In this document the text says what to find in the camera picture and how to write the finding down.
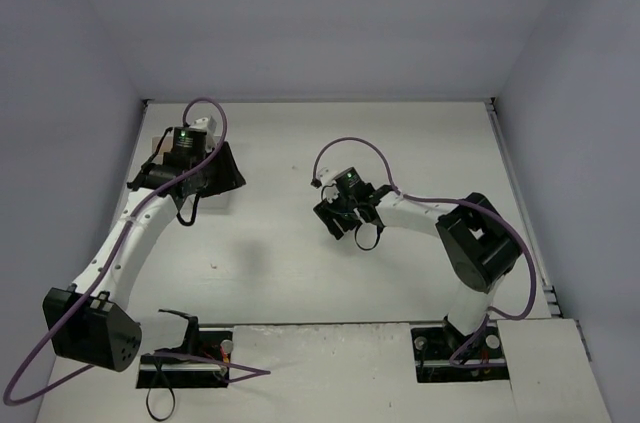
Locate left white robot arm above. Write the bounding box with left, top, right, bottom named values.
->
left=43, top=118, right=246, bottom=372

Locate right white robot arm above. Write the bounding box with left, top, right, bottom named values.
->
left=312, top=167, right=522, bottom=349

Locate right white compartment tray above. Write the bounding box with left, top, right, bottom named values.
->
left=198, top=192, right=233, bottom=214

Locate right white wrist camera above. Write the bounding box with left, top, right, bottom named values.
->
left=311, top=167, right=338, bottom=189

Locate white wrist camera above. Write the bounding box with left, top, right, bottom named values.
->
left=311, top=167, right=338, bottom=189
left=190, top=116, right=217, bottom=135

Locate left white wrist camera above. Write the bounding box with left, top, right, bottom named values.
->
left=190, top=116, right=217, bottom=135

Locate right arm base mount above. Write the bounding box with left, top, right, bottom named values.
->
left=411, top=323, right=510, bottom=384

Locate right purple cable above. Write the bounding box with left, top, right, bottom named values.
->
left=312, top=136, right=536, bottom=368

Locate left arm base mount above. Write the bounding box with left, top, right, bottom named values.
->
left=136, top=309, right=234, bottom=389

